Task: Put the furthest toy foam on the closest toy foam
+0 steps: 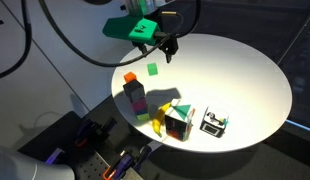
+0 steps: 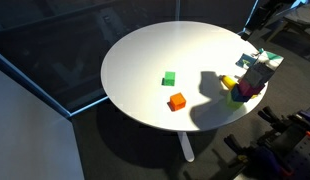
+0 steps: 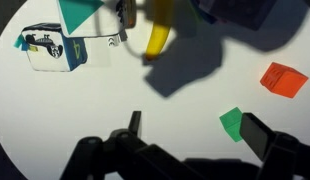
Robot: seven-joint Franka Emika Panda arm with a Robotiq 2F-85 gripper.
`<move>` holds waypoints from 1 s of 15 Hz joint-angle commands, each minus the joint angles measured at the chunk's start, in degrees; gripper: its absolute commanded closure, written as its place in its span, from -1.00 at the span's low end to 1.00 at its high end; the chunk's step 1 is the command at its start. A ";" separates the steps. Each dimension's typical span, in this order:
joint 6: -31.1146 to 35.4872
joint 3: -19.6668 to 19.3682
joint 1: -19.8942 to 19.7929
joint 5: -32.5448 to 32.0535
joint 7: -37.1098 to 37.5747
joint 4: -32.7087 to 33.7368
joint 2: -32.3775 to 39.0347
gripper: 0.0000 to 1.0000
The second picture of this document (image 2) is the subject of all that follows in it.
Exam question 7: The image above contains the foam cube with green triangle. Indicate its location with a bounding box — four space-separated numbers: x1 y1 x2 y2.
255 49 285 70

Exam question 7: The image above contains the yellow toy banana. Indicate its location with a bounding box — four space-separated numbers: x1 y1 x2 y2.
220 74 259 100

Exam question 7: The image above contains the small green cube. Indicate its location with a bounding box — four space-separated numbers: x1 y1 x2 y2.
161 70 176 87

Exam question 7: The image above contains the small orange cube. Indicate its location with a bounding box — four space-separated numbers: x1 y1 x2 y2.
167 92 187 112

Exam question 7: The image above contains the white table leg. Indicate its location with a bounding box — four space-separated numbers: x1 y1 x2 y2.
176 130 196 163

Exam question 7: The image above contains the lime green block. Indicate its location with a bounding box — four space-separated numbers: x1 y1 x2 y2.
225 91 245 110

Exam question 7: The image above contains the dark blue block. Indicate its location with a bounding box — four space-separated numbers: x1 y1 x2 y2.
230 85 253 103

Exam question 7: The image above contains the magenta block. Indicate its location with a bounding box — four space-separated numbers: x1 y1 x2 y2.
237 78 266 98

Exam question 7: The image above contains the dark grey cube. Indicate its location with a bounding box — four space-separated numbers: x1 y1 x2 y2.
244 63 276 89

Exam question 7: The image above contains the black purple clamp orange tip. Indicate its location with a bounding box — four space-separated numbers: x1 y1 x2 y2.
224 134 295 178
257 105 310 141

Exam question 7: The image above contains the black perforated mounting board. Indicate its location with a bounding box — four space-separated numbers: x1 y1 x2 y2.
268 133 310 180

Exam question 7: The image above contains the blue lit metal frame rail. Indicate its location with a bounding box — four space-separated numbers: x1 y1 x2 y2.
0 49 110 118

